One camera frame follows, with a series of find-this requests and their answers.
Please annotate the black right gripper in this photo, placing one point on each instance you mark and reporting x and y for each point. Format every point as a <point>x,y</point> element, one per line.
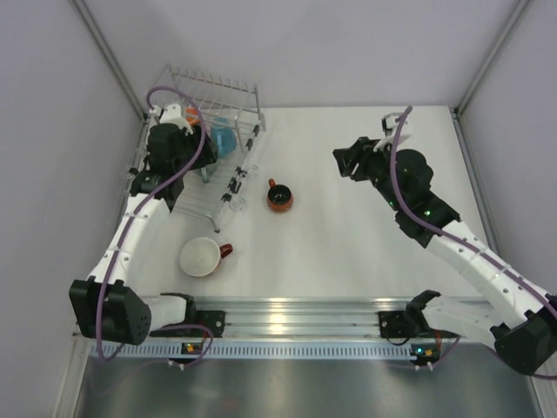
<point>359,158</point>

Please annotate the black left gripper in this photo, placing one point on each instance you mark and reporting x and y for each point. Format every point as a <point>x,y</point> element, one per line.
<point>204,152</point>

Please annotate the orange mug black handle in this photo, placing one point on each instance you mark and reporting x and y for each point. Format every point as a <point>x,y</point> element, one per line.
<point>191,116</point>

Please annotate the blue mug white interior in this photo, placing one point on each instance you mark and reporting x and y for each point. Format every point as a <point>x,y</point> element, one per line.
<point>223,136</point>

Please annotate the brown mug black interior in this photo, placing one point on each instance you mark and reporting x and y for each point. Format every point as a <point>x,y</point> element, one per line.
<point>279,197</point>

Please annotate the red mug white interior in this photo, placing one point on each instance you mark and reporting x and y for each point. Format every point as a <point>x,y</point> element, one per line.
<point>201,257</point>

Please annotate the grey green speckled mug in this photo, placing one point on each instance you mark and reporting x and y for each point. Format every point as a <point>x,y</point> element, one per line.
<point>207,171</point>

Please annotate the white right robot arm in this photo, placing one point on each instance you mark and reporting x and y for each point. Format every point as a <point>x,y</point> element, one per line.
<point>520,323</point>

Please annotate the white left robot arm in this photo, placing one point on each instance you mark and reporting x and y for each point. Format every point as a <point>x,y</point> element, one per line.
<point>152,198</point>

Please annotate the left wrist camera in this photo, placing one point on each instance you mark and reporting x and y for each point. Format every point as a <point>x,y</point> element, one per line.
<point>171,114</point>

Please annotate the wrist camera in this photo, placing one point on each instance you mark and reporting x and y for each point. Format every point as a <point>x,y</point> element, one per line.
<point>171,114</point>
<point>390,125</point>

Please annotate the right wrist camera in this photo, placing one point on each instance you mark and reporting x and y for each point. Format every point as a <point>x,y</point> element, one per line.
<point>390,125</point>

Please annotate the silver wire dish rack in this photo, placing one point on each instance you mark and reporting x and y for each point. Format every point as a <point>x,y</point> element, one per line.
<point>212,96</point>

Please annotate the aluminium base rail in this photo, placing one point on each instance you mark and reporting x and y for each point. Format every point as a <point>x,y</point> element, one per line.
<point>304,315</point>

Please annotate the perforated grey cable duct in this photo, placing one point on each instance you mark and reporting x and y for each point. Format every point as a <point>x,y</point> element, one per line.
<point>239,350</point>

